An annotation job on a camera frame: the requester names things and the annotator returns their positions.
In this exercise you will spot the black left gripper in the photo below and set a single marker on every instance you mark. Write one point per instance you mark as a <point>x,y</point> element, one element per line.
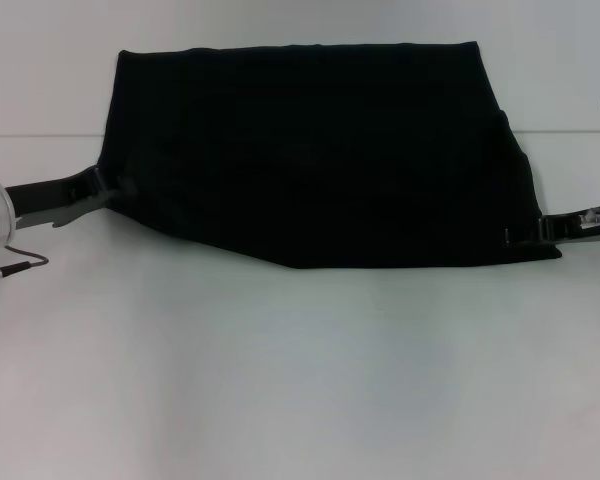
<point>45,192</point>

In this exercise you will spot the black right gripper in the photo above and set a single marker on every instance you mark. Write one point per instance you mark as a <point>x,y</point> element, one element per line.
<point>575,230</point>

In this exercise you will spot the black FREE print t-shirt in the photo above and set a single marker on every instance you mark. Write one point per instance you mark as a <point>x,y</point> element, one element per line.
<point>320,160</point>

